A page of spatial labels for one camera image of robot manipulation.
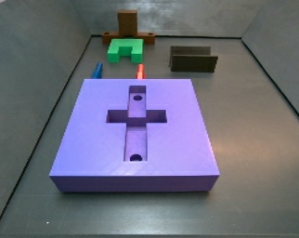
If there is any green U-shaped block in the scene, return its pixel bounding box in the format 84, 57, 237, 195
107, 39, 144, 63

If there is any purple board with cross slot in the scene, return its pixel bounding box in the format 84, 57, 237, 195
49, 79, 220, 192

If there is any black fixture stand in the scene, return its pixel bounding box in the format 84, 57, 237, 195
169, 46, 219, 73

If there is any red peg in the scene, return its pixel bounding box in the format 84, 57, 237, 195
136, 64, 145, 79

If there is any blue peg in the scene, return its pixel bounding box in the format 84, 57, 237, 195
92, 62, 103, 79

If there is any brown T-shaped block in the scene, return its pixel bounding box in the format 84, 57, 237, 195
101, 9, 155, 45

